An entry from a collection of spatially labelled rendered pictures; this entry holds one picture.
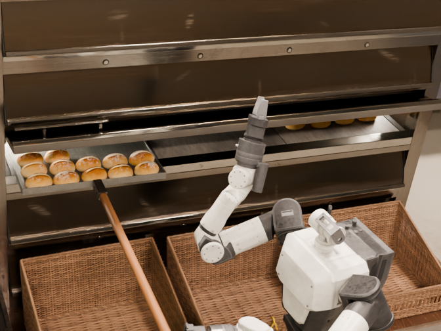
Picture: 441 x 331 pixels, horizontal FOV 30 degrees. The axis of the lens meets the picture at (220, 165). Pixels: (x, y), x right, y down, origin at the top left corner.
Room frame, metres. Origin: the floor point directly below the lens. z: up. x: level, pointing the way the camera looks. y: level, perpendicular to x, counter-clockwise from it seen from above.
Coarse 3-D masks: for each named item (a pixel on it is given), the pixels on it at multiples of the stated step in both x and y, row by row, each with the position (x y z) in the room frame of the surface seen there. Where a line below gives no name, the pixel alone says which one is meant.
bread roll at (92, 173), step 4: (88, 168) 2.58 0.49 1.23; (92, 168) 2.58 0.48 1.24; (96, 168) 2.58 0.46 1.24; (100, 168) 2.59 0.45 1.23; (84, 172) 2.57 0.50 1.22; (88, 172) 2.56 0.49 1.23; (92, 172) 2.56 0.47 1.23; (96, 172) 2.57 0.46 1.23; (100, 172) 2.58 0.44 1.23; (104, 172) 2.59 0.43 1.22; (84, 176) 2.56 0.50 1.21; (88, 176) 2.55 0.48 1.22; (92, 176) 2.56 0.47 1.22; (96, 176) 2.56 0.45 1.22; (100, 176) 2.57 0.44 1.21; (104, 176) 2.58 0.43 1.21; (84, 180) 2.55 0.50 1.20; (88, 180) 2.55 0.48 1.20; (92, 180) 2.55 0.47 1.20
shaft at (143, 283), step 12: (108, 204) 2.40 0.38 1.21; (108, 216) 2.34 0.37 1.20; (120, 228) 2.27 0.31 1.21; (120, 240) 2.21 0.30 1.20; (132, 252) 2.15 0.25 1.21; (132, 264) 2.09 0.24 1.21; (144, 276) 2.04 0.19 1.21; (144, 288) 1.98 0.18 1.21; (156, 300) 1.94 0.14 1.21; (156, 312) 1.88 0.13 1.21
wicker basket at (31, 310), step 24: (144, 240) 2.69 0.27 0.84; (24, 264) 2.46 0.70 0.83; (48, 264) 2.50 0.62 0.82; (72, 264) 2.54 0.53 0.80; (96, 264) 2.58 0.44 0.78; (144, 264) 2.67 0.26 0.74; (24, 288) 2.39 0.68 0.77; (48, 288) 2.47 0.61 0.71; (72, 288) 2.51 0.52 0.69; (120, 288) 2.60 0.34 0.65; (168, 288) 2.52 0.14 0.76; (24, 312) 2.39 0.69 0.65; (48, 312) 2.44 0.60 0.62; (72, 312) 2.49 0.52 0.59; (96, 312) 2.51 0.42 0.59; (120, 312) 2.53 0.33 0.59; (144, 312) 2.55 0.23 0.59; (168, 312) 2.50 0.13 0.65
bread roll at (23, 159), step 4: (32, 152) 2.63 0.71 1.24; (36, 152) 2.64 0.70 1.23; (20, 156) 2.61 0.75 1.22; (24, 156) 2.61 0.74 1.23; (28, 156) 2.61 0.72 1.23; (32, 156) 2.62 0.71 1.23; (36, 156) 2.63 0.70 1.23; (40, 156) 2.64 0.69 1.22; (20, 160) 2.60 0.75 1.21; (24, 160) 2.60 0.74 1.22; (28, 160) 2.60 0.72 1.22; (32, 160) 2.61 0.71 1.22; (36, 160) 2.62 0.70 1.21; (40, 160) 2.63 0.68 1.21; (20, 164) 2.60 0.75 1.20; (24, 164) 2.60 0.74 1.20
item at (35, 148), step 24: (384, 96) 3.22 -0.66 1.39; (408, 96) 3.24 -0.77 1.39; (120, 120) 2.71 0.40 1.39; (144, 120) 2.72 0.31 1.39; (168, 120) 2.73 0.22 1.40; (192, 120) 2.75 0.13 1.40; (216, 120) 2.76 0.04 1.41; (288, 120) 2.82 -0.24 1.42; (312, 120) 2.86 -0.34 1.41; (48, 144) 2.40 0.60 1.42; (72, 144) 2.44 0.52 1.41; (96, 144) 2.48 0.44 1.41
